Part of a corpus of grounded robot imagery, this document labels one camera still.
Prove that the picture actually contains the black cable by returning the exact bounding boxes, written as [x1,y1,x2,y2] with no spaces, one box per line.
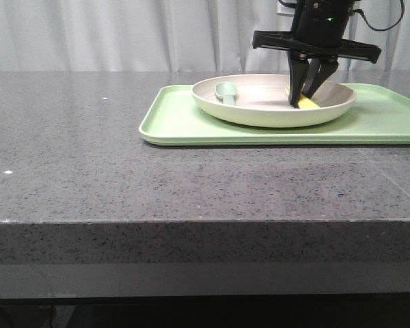
[351,0,406,32]

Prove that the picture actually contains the light green tray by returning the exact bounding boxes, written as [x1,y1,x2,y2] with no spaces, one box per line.
[139,83,410,146]

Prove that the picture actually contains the grey curtain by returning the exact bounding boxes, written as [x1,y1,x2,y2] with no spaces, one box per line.
[0,0,410,73]

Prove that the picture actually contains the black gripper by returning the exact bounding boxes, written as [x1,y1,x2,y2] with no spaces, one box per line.
[252,1,381,106]

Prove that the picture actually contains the cream round plate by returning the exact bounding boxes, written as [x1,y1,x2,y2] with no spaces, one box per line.
[191,74,356,128]

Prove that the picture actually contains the yellow plastic fork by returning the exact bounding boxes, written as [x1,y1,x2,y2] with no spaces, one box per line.
[289,94,319,109]

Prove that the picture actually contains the light green spoon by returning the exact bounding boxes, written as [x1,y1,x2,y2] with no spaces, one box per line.
[215,81,237,105]

